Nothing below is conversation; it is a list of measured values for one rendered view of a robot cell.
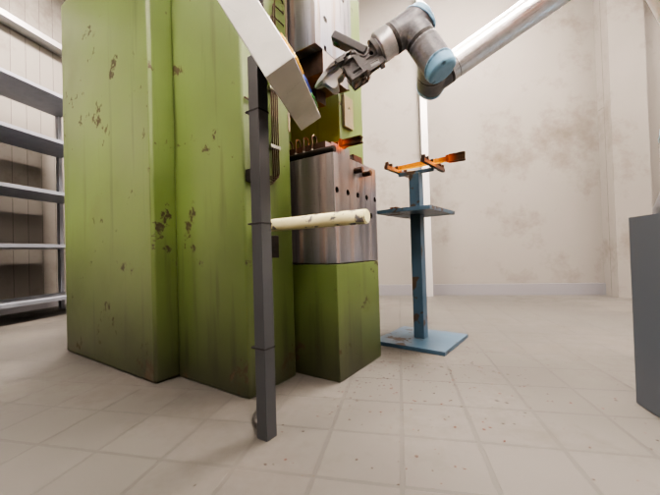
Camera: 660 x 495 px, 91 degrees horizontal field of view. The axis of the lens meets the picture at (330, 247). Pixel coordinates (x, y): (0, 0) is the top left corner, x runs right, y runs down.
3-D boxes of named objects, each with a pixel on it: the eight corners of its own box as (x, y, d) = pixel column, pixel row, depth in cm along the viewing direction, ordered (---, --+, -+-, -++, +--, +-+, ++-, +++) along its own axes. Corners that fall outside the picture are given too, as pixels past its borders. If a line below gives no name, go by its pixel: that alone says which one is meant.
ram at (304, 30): (360, 82, 164) (358, 3, 164) (315, 42, 132) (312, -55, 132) (296, 105, 187) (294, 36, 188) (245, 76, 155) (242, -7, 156)
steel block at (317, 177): (378, 259, 160) (375, 169, 161) (336, 263, 129) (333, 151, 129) (291, 260, 191) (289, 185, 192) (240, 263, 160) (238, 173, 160)
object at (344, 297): (381, 356, 159) (378, 260, 160) (340, 383, 128) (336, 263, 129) (294, 341, 191) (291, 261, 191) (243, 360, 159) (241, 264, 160)
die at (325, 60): (348, 90, 153) (347, 70, 153) (323, 71, 136) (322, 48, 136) (281, 113, 176) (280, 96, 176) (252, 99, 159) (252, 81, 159)
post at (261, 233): (277, 435, 92) (266, 58, 94) (267, 442, 89) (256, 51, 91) (266, 431, 95) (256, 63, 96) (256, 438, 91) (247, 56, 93)
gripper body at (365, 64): (351, 81, 95) (386, 55, 93) (335, 56, 95) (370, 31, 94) (353, 92, 102) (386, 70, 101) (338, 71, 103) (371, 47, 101)
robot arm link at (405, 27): (440, 16, 90) (420, -12, 91) (401, 43, 91) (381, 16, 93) (435, 38, 99) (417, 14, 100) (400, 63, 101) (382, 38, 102)
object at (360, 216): (371, 225, 100) (370, 207, 100) (363, 224, 95) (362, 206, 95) (267, 233, 124) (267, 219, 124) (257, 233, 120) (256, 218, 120)
